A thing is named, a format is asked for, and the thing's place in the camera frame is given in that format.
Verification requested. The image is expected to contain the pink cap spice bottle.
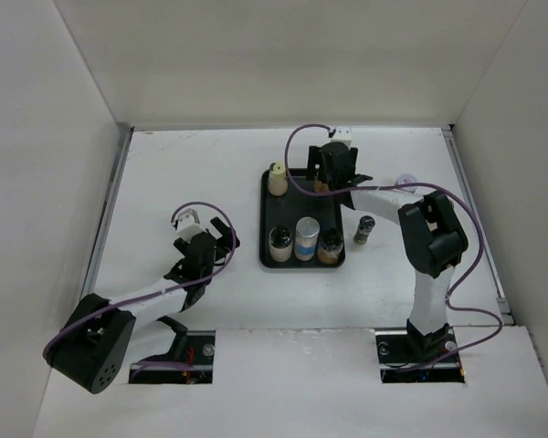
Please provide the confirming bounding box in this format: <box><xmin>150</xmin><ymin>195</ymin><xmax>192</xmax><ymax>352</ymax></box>
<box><xmin>312</xmin><ymin>177</ymin><xmax>330</xmax><ymax>193</ymax></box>

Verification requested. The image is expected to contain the white powder bottle black cap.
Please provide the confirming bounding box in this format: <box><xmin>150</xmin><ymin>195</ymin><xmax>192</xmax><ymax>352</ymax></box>
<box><xmin>268</xmin><ymin>225</ymin><xmax>293</xmax><ymax>263</ymax></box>

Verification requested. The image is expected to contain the yellow cap spice bottle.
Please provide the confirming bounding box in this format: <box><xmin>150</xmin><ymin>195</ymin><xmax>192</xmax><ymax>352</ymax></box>
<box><xmin>267</xmin><ymin>162</ymin><xmax>288</xmax><ymax>197</ymax></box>

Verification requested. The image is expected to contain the small black pepper bottle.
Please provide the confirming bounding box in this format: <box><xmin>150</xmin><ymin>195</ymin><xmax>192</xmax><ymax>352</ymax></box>
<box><xmin>353</xmin><ymin>215</ymin><xmax>375</xmax><ymax>245</ymax></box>

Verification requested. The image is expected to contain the tall blue label spice jar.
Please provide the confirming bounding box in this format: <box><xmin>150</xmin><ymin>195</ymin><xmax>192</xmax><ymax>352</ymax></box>
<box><xmin>294</xmin><ymin>216</ymin><xmax>321</xmax><ymax>262</ymax></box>

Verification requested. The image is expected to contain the brown spice bottle black cap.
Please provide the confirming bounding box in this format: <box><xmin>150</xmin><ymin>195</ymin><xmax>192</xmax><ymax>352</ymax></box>
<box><xmin>317</xmin><ymin>227</ymin><xmax>344</xmax><ymax>266</ymax></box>

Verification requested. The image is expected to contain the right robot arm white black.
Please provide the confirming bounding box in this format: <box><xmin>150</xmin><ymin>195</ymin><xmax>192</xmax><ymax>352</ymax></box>
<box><xmin>307</xmin><ymin>141</ymin><xmax>469</xmax><ymax>362</ymax></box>

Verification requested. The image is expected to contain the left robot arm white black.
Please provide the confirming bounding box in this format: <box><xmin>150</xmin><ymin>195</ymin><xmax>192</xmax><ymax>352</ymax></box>
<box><xmin>42</xmin><ymin>217</ymin><xmax>240</xmax><ymax>394</ymax></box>

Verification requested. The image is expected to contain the black rectangular tray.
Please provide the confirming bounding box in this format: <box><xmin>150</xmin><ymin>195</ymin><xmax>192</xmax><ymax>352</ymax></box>
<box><xmin>258</xmin><ymin>170</ymin><xmax>346</xmax><ymax>269</ymax></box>

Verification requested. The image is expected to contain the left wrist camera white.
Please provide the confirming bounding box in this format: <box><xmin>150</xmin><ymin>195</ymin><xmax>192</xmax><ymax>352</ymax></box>
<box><xmin>171</xmin><ymin>208</ymin><xmax>207</xmax><ymax>244</ymax></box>

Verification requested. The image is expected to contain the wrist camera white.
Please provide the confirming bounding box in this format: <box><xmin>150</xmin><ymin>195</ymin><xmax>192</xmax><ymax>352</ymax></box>
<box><xmin>171</xmin><ymin>208</ymin><xmax>207</xmax><ymax>244</ymax></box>
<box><xmin>328</xmin><ymin>126</ymin><xmax>353</xmax><ymax>148</ymax></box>

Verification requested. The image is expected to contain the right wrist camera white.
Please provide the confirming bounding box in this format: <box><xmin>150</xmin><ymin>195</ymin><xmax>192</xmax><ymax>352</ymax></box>
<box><xmin>328</xmin><ymin>126</ymin><xmax>353</xmax><ymax>148</ymax></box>

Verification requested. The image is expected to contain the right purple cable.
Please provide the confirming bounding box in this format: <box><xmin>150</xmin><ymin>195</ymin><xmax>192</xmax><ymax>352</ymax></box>
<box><xmin>283</xmin><ymin>124</ymin><xmax>504</xmax><ymax>373</ymax></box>

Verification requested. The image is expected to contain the purple cable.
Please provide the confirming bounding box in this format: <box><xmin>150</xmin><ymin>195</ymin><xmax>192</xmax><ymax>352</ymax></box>
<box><xmin>43</xmin><ymin>203</ymin><xmax>238</xmax><ymax>378</ymax></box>
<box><xmin>283</xmin><ymin>124</ymin><xmax>504</xmax><ymax>373</ymax></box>

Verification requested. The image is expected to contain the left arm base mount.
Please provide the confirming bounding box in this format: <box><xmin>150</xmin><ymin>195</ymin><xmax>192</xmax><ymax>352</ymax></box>
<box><xmin>128</xmin><ymin>316</ymin><xmax>216</xmax><ymax>385</ymax></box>

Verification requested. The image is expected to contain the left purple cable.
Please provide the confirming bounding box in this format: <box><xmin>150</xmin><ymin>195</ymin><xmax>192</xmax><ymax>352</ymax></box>
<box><xmin>43</xmin><ymin>203</ymin><xmax>238</xmax><ymax>378</ymax></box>

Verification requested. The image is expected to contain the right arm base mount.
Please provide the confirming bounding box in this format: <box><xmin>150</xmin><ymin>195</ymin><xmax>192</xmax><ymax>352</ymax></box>
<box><xmin>375</xmin><ymin>331</ymin><xmax>465</xmax><ymax>384</ymax></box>

